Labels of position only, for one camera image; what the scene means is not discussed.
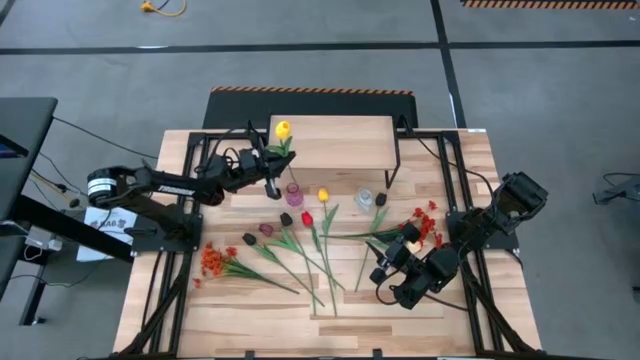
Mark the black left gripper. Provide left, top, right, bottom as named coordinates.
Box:
left=238, top=121, right=297, bottom=201

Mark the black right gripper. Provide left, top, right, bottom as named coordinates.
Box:
left=365, top=222, right=422, bottom=284

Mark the yellow artificial tulip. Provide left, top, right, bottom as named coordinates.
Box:
left=265, top=119, right=299, bottom=186
left=317, top=187, right=341, bottom=319

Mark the pink glass vase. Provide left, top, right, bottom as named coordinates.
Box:
left=284, top=182, right=305, bottom=209

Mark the clear ribbed glass vase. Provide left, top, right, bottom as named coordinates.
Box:
left=354, top=187, right=375, bottom=212

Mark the red artificial tulip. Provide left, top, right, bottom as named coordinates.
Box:
left=299, top=210, right=337, bottom=319

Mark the orange artificial flower bunch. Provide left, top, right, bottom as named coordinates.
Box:
left=192, top=241, right=301, bottom=296

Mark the small wooden shelf stand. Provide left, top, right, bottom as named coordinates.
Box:
left=267, top=113, right=402, bottom=191

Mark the red artificial flower bunch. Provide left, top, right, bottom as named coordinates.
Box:
left=322, top=199, right=445, bottom=250

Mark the maroon artificial tulip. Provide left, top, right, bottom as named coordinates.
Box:
left=258, top=223, right=347, bottom=292

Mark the hazard striped floor mat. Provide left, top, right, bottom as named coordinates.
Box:
left=459, top=0, right=640, bottom=10
left=202, top=85, right=419, bottom=130

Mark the white printed paper sheet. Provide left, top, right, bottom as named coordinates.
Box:
left=75, top=204, right=140, bottom=264

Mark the white power strip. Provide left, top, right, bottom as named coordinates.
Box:
left=23, top=225, right=65, bottom=254

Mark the black desk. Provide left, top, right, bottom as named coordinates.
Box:
left=0, top=96, right=136, bottom=327

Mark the dark laptop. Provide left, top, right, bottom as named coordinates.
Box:
left=0, top=132, right=30, bottom=160

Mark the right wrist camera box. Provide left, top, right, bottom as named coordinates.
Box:
left=387, top=243, right=409, bottom=266

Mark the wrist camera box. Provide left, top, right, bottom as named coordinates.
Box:
left=387, top=243, right=409, bottom=266
left=238, top=148, right=259, bottom=174

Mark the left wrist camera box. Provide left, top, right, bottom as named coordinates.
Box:
left=238, top=148, right=259, bottom=174

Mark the black floor cable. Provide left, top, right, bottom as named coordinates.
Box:
left=51, top=116, right=160, bottom=161

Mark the yellow floor cable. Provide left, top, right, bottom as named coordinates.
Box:
left=139, top=0, right=188, bottom=18

